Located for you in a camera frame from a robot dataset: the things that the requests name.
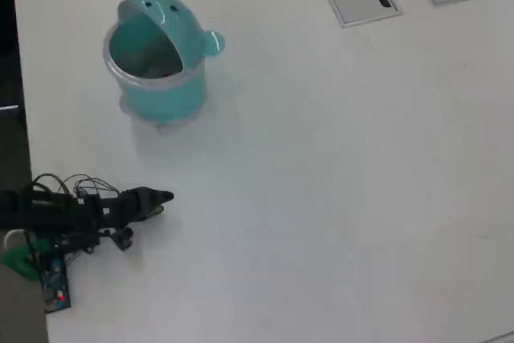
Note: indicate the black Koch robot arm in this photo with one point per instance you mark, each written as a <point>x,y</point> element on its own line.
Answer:
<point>32,206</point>

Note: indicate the small wrist camera box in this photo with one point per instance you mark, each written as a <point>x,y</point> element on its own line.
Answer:
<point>122,238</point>

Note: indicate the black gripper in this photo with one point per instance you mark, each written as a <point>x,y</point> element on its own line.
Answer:
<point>106,206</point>

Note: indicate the green table clamp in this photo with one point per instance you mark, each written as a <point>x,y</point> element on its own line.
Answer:
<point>18,260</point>

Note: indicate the teal whale-shaped bin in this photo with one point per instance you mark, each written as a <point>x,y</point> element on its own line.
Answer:
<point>168,98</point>

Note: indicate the blue controller circuit board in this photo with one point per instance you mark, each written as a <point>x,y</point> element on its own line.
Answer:
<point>56,287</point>

